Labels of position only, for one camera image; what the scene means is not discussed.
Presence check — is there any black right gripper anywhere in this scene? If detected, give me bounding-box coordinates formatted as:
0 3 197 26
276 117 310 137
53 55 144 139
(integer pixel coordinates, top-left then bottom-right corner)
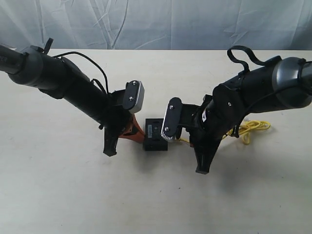
180 94 238 175

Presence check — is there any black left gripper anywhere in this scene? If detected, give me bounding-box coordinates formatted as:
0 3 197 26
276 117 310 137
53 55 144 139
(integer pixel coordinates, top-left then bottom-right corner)
99 90 144 156

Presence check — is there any small black box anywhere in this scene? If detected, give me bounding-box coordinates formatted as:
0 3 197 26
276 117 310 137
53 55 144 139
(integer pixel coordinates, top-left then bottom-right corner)
143 118 168 151

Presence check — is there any yellow ethernet cable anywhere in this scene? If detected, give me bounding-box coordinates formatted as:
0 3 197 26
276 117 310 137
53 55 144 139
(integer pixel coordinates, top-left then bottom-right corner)
179 120 271 146

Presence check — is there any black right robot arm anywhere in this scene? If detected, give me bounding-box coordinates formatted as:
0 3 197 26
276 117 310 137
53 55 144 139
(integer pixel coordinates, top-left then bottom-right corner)
183 57 312 174

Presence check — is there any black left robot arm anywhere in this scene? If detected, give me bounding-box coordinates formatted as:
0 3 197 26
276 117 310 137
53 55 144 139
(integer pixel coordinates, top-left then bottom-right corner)
0 46 145 156

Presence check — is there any white backdrop curtain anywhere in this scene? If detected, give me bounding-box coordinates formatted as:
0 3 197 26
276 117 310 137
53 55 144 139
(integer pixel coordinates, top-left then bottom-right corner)
0 0 312 50

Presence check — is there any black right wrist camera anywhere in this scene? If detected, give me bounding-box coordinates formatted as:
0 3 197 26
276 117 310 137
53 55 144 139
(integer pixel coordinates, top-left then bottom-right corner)
161 97 183 142

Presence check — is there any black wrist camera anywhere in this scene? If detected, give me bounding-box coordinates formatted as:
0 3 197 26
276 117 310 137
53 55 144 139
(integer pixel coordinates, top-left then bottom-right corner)
161 97 183 142
122 80 145 114

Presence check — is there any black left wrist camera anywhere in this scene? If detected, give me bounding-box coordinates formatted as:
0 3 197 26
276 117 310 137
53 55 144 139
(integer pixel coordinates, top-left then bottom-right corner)
122 80 145 114

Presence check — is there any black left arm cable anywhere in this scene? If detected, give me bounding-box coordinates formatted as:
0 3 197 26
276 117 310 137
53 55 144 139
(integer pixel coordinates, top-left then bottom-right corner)
45 37 109 95

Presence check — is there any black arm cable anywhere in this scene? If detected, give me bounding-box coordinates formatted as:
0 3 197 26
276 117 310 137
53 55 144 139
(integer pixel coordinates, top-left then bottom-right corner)
45 37 109 95
226 45 312 137

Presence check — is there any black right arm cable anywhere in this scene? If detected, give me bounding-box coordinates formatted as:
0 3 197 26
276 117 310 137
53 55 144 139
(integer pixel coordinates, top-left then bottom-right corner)
226 45 312 137

